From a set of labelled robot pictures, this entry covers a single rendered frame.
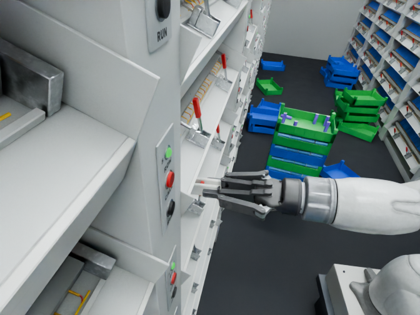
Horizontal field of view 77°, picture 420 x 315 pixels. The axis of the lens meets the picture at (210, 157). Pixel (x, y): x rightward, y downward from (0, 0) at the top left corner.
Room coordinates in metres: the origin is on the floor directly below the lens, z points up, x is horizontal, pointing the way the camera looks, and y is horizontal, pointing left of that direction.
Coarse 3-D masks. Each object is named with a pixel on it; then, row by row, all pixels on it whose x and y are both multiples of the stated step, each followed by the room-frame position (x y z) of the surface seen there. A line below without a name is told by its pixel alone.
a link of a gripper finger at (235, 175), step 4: (228, 172) 0.45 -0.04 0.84; (232, 172) 0.45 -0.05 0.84; (236, 172) 0.45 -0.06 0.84; (240, 172) 0.45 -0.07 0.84; (244, 172) 0.45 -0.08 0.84; (248, 172) 0.45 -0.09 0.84; (252, 172) 0.45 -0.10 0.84; (256, 172) 0.45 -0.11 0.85; (260, 172) 0.45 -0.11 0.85; (264, 172) 0.45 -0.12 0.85; (268, 172) 0.45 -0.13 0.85; (228, 176) 0.44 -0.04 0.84; (232, 176) 0.44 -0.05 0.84; (236, 176) 0.44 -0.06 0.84; (240, 176) 0.44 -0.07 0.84; (244, 176) 0.44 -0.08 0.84; (248, 176) 0.44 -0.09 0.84; (252, 176) 0.44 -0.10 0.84; (256, 176) 0.44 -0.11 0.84; (260, 176) 0.44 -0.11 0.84; (248, 180) 0.44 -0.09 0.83; (260, 180) 0.44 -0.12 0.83
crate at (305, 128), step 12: (288, 108) 1.41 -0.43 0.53; (288, 120) 1.36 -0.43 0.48; (300, 120) 1.37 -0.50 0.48; (312, 120) 1.37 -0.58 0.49; (324, 120) 1.36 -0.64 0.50; (288, 132) 1.21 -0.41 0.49; (300, 132) 1.20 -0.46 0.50; (312, 132) 1.18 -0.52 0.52; (324, 132) 1.17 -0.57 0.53; (336, 132) 1.16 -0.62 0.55
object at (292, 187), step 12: (276, 180) 0.43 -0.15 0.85; (288, 180) 0.40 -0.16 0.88; (300, 180) 0.40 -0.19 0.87; (276, 192) 0.39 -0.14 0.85; (288, 192) 0.37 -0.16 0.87; (300, 192) 0.37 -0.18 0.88; (264, 204) 0.37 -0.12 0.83; (276, 204) 0.36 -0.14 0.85; (288, 204) 0.35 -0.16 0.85; (300, 204) 0.35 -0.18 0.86
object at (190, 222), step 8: (224, 112) 0.84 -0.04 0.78; (232, 112) 0.83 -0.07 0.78; (224, 120) 0.84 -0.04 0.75; (232, 120) 0.83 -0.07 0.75; (224, 128) 0.80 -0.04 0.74; (216, 136) 0.73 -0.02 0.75; (224, 136) 0.75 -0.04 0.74; (224, 144) 0.71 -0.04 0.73; (208, 152) 0.64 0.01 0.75; (216, 152) 0.65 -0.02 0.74; (208, 160) 0.60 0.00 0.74; (216, 160) 0.62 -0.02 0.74; (208, 168) 0.57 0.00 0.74; (216, 168) 0.59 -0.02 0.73; (200, 176) 0.53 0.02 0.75; (208, 176) 0.54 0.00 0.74; (200, 200) 0.45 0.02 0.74; (184, 216) 0.39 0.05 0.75; (192, 216) 0.40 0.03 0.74; (200, 216) 0.41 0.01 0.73; (184, 224) 0.37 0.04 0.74; (192, 224) 0.38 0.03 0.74; (184, 232) 0.35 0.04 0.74; (192, 232) 0.36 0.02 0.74; (184, 240) 0.33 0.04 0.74; (192, 240) 0.34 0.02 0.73; (184, 248) 0.31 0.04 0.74; (184, 256) 0.30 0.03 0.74; (184, 264) 0.28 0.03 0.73; (184, 272) 0.24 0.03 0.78; (184, 280) 0.24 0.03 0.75
